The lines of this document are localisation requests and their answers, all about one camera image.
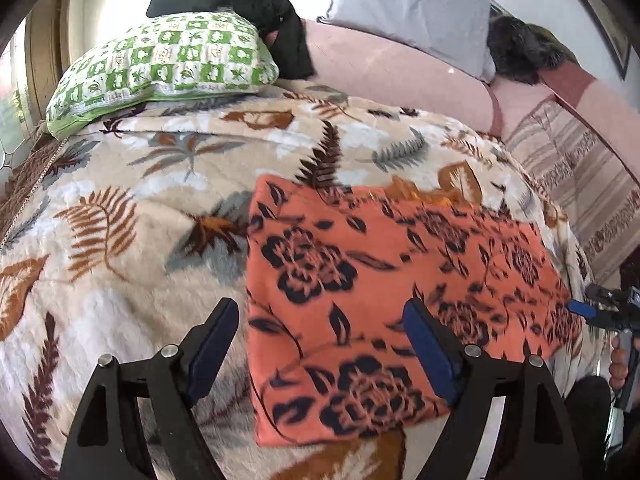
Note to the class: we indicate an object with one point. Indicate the stained glass window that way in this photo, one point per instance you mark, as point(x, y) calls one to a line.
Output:
point(12, 110)

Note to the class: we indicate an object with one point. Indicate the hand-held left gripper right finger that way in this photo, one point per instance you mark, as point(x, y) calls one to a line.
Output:
point(430, 355)

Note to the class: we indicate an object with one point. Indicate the dark picture frame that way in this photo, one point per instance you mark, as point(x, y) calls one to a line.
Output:
point(607, 20)

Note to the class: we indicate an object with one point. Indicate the dark furry garment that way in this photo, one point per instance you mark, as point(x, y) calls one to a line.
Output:
point(520, 50)

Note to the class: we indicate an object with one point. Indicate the grey pillow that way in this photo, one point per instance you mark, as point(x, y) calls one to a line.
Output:
point(420, 5)

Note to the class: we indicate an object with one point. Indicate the black garment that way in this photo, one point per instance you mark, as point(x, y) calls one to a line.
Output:
point(280, 15)

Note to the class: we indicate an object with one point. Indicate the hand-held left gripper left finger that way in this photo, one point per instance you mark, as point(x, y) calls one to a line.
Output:
point(215, 350)

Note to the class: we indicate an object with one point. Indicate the mauve pink cushion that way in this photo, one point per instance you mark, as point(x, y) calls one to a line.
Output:
point(595, 95)

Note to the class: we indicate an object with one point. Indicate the person's right hand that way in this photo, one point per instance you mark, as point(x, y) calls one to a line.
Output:
point(620, 365)

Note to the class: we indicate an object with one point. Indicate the leaf print blanket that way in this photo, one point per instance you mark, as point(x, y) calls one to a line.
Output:
point(150, 220)

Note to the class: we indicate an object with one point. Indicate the wooden window frame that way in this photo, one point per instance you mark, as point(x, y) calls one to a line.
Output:
point(47, 45)

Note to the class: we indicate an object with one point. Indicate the green checked pillow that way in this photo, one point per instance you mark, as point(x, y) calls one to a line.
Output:
point(165, 60)

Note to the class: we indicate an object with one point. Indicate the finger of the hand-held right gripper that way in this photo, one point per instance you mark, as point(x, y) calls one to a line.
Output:
point(582, 306)
point(602, 292)

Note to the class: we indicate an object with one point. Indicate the orange floral shirt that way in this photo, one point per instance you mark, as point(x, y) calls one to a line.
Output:
point(350, 270)

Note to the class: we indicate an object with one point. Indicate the pink bolster cushion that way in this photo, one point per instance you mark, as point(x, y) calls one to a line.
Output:
point(390, 70)

